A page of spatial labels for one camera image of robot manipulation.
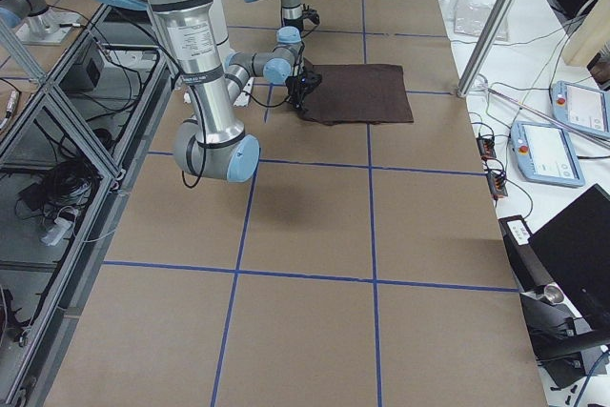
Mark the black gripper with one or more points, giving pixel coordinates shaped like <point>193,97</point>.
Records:
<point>294,24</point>
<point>298,88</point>

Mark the brown t-shirt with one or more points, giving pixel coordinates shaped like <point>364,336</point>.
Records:
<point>357,93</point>

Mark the black monitor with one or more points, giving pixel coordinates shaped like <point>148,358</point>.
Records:
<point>573,247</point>

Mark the blue teach pendant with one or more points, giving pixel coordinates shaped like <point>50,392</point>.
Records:
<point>545,155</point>
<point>585,109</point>

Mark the near blue teach pendant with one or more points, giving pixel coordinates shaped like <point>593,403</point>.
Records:
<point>545,155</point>

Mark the black stand with metal cylinder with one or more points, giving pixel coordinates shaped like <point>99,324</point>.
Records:
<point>558,337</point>

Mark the far blue teach pendant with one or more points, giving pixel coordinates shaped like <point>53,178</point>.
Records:
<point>585,109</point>

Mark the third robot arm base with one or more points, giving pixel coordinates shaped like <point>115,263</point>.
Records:
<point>37,23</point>

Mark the clear plastic bag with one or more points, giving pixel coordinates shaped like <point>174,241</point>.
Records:
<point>470,17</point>

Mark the aluminium frame rail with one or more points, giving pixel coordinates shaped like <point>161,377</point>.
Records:
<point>69,157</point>

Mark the aluminium frame post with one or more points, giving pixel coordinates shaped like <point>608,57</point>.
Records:
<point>483,45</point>

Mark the wooden board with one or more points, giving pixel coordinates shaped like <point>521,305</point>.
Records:
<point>590,37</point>

